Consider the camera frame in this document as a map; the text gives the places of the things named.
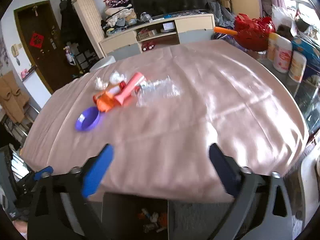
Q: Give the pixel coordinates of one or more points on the red plastic cup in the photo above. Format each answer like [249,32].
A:
[134,82]

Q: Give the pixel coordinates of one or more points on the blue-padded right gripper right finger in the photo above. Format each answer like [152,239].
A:
[261,207]

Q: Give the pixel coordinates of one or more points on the pile of clothes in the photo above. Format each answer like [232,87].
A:
[121,14]

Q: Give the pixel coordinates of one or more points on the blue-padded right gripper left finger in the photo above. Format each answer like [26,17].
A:
[60,209]

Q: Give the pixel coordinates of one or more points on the purple plastic bowl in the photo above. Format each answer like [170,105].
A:
[88,119]

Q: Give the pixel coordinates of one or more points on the orange cylindrical tube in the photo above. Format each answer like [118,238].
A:
[113,90]

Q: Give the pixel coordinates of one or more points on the beige TV cabinet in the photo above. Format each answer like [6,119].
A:
[164,33]

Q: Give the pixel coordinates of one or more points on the orange packet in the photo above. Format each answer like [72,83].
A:
[106,102]

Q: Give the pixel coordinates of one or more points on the dark brown door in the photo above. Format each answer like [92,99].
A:
[41,39]

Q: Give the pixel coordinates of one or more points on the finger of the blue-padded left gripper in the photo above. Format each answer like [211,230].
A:
[45,172]

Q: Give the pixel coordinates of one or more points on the red basket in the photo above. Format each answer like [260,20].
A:
[253,33]

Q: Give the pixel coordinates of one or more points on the white round stool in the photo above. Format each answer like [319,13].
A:
[103,63]

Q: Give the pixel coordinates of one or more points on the orange stick handle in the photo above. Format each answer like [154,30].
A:
[225,31]

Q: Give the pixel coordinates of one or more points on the white tissue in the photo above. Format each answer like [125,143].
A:
[116,78]
[100,84]

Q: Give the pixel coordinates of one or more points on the clear plastic wrap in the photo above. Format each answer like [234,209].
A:
[152,91]

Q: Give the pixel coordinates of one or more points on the white wet wipes canister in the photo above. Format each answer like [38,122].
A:
[282,54]

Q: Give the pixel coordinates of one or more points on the brown hanging coat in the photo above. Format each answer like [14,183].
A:
[13,99]

